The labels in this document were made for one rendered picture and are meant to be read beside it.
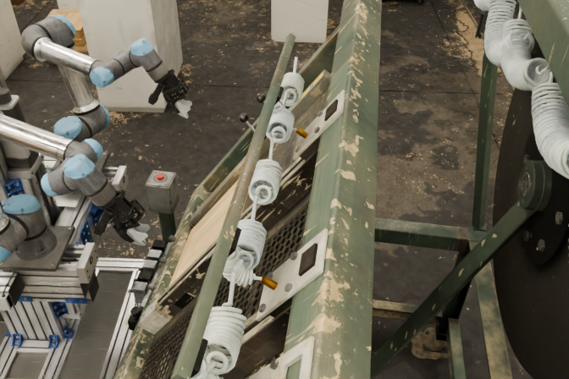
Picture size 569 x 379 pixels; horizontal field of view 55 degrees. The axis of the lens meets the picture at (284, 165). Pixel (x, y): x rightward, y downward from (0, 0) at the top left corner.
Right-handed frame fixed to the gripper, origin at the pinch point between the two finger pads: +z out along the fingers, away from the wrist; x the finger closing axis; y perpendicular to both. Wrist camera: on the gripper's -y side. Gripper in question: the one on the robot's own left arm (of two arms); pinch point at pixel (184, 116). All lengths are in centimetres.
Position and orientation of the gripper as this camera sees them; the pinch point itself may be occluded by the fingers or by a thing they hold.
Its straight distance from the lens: 231.2
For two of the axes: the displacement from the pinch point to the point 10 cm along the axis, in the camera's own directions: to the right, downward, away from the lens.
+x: 0.5, -6.2, 7.8
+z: 4.5, 7.1, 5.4
